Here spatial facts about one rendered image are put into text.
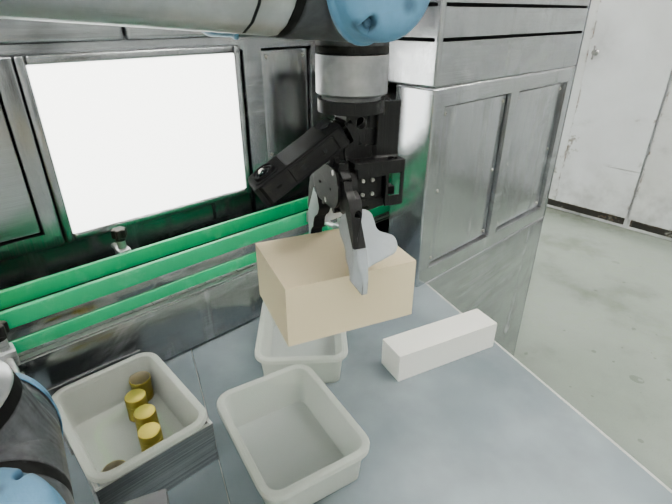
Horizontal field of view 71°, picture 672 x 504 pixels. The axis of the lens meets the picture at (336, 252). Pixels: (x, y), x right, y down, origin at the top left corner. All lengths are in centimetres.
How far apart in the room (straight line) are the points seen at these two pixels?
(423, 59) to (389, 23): 77
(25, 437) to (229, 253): 62
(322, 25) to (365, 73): 17
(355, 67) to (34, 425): 43
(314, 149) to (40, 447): 37
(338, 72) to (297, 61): 80
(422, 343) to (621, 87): 307
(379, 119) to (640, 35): 331
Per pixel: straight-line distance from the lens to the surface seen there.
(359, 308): 55
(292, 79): 127
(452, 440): 86
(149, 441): 81
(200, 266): 99
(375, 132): 52
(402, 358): 91
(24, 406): 50
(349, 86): 48
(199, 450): 80
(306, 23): 31
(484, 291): 158
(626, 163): 384
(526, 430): 91
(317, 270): 53
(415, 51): 109
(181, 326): 101
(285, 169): 49
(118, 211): 107
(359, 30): 30
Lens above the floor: 138
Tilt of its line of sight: 27 degrees down
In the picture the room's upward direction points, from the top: straight up
